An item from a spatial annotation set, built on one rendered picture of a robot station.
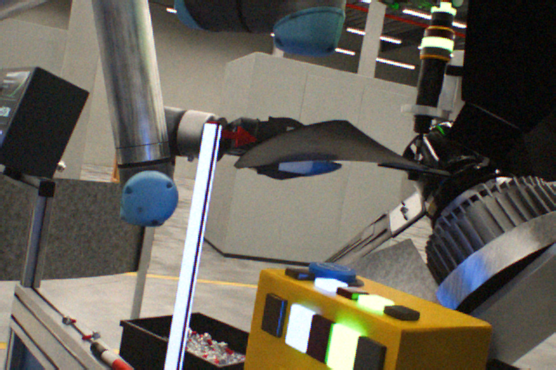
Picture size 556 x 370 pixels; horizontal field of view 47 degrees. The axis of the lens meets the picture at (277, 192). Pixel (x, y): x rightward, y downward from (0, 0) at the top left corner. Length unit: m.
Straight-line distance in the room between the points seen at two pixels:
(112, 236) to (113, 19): 1.97
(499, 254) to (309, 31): 0.35
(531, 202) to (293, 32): 0.39
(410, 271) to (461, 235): 0.09
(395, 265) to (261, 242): 6.24
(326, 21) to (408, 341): 0.41
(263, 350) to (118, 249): 2.35
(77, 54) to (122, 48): 4.17
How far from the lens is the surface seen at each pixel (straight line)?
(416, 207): 1.03
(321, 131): 0.76
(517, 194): 0.90
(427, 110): 0.93
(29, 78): 1.26
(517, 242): 0.83
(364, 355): 0.43
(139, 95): 0.90
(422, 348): 0.44
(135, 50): 0.90
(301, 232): 7.24
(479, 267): 0.83
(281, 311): 0.50
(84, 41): 5.08
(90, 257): 2.75
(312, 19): 0.72
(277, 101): 7.06
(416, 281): 0.90
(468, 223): 0.88
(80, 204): 2.66
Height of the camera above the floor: 1.16
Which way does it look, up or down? 3 degrees down
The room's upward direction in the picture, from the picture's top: 10 degrees clockwise
